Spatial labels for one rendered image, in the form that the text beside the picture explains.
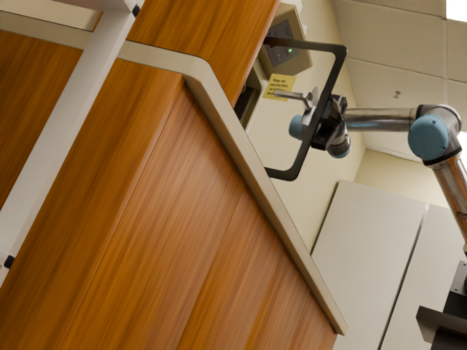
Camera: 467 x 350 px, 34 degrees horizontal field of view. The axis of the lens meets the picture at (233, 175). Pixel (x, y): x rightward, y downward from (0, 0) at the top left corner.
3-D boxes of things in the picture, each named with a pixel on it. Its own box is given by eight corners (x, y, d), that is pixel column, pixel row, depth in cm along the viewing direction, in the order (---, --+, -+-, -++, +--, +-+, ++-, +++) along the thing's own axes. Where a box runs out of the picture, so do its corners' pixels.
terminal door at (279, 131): (194, 160, 204) (250, 35, 216) (295, 182, 189) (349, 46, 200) (192, 159, 204) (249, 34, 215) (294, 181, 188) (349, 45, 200)
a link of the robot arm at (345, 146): (321, 155, 242) (345, 164, 239) (315, 139, 233) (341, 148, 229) (331, 134, 244) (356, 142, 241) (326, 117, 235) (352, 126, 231)
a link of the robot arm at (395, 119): (469, 96, 230) (319, 98, 255) (459, 106, 221) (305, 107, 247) (470, 133, 234) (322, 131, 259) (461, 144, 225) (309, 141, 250)
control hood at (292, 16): (246, 26, 216) (258, -4, 219) (269, 83, 245) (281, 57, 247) (283, 33, 212) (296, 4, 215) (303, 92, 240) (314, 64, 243)
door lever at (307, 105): (278, 105, 200) (281, 96, 201) (310, 110, 195) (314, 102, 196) (270, 94, 196) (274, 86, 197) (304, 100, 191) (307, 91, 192)
